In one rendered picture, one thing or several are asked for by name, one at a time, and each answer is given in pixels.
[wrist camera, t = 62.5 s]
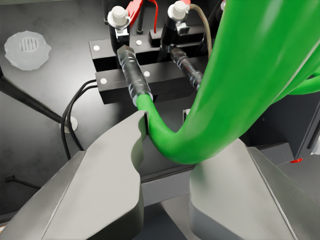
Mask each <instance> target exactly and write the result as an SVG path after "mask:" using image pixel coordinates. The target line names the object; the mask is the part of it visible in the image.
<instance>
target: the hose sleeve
mask: <svg viewBox="0 0 320 240"><path fill-rule="evenodd" d="M120 62H121V67H122V70H123V73H124V75H125V78H126V81H127V85H128V89H129V92H130V96H131V98H132V101H133V104H134V105H135V106H136V107H137V105H136V99H137V97H138V96H140V95H143V94H147V95H149V96H150V97H151V99H152V100H153V96H152V93H151V91H150V88H149V86H148V83H147V82H146V80H145V78H144V76H143V74H142V71H141V69H140V65H139V64H138V61H137V59H136V58H135V56H134V54H132V53H130V52H126V53H124V54H122V56H121V58H120Z"/></svg>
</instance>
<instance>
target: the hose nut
mask: <svg viewBox="0 0 320 240"><path fill-rule="evenodd" d="M126 52H130V53H132V54H134V56H135V57H136V55H135V52H134V49H133V48H131V47H129V46H126V45H123V46H122V47H121V48H119V49H118V50H117V53H118V59H119V62H120V58H121V56H122V54H124V53H126ZM120 65H121V62H120Z"/></svg>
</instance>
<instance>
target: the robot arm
mask: <svg viewBox="0 0 320 240"><path fill-rule="evenodd" d="M147 135H149V111H145V110H139V111H137V112H135V113H134V114H132V115H131V116H129V117H127V118H126V119H125V120H123V121H121V122H120V123H118V124H117V125H115V126H114V127H112V128H111V129H109V130H108V131H106V132H105V133H104V134H102V135H101V136H100V137H99V138H98V139H97V140H96V141H95V142H93V143H92V145H91V146H90V147H89V148H88V149H87V150H86V151H78V152H77V153H76V154H75V155H74V156H73V157H72V158H71V159H70V160H69V161H68V162H67V163H66V164H65V165H64V166H63V167H62V168H61V169H60V170H59V171H58V172H57V173H56V174H55V175H54V176H53V177H52V178H51V179H50V180H49V181H48V182H47V183H46V184H45V185H44V186H43V187H42V188H41V189H40V190H38V191H37V192H36V193H35V194H34V195H33V196H32V197H31V198H30V199H29V200H28V201H27V202H26V203H25V204H24V206H23V207H22V208H21V209H20V210H19V211H18V212H17V213H16V214H15V215H14V217H13V218H12V219H11V220H10V221H9V223H8V224H7V225H6V226H5V228H4V229H3V230H2V231H1V233H0V240H132V239H133V238H134V237H136V236H137V235H138V234H139V233H140V232H141V230H142V228H143V219H144V200H143V194H142V187H141V181H140V175H139V173H138V172H137V170H138V167H139V166H140V164H141V163H142V162H143V160H144V153H143V146H142V142H143V140H144V139H145V138H146V136H147ZM193 166H194V167H195V168H194V170H193V171H192V172H191V173H190V180H189V226H190V229H191V231H192V232H193V234H194V235H196V236H197V237H198V238H200V239H201V240H320V206H319V205H318V204H317V203H316V202H315V201H314V200H313V199H312V198H311V197H310V196H309V195H308V194H307V193H305V192H304V191H303V190H302V189H301V188H300V187H299V186H298V185H297V184H296V183H294V182H293V181H292V180H291V179H290V178H289V177H288V176H287V175H286V174H284V173H283V172H282V171H281V170H280V169H279V168H278V167H277V166H276V165H274V164H273V163H272V162H271V161H270V160H269V159H268V158H267V157H266V156H264V155H263V154H262V153H261V152H260V151H259V150H258V149H257V148H256V147H248V146H247V145H245V144H244V143H243V142H242V141H241V140H240V139H239V138H237V139H236V140H235V141H234V142H233V143H231V144H230V145H229V146H227V147H226V148H225V149H224V150H222V151H221V152H220V153H218V154H217V155H216V156H215V157H212V158H210V159H207V160H204V161H202V162H199V163H196V164H193Z"/></svg>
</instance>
